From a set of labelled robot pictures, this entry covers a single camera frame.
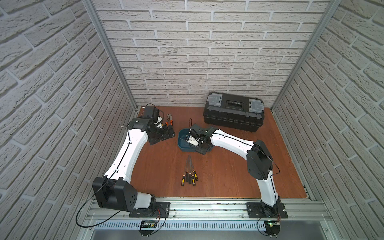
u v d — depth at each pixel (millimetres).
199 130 708
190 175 850
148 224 725
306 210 760
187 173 855
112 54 876
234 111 966
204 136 643
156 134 639
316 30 775
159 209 730
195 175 846
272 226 706
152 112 601
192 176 847
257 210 733
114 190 392
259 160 506
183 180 828
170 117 1125
